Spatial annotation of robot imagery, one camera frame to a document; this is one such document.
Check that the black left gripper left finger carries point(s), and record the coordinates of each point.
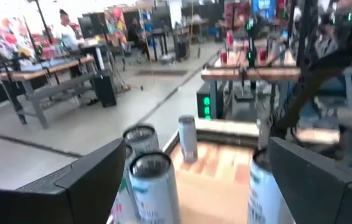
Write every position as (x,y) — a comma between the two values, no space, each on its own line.
(54,199)

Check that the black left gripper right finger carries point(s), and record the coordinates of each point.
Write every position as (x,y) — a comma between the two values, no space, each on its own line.
(325,196)

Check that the white beverage can black lid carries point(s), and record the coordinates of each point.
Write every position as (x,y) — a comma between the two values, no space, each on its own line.
(141,138)
(154,193)
(264,193)
(121,199)
(188,140)

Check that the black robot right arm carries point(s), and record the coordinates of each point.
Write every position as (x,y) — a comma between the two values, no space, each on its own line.
(316,84)

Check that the black speaker box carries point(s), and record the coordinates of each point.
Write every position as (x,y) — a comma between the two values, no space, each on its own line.
(104,91)

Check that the black computer green lights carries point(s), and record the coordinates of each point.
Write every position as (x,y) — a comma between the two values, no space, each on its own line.
(203,105)

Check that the standing person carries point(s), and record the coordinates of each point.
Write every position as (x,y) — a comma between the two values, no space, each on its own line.
(66,34)

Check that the colourful hanging banner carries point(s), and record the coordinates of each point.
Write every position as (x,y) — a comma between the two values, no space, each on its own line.
(116,25)

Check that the black table frame side rail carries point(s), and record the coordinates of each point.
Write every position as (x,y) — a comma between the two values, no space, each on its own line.
(225,139)

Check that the wooden workbench grey frame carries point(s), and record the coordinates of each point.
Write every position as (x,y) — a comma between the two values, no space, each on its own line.
(38,72)
(250,74)

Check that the colourful wall poster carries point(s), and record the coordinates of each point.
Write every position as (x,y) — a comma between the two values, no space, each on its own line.
(7,39)

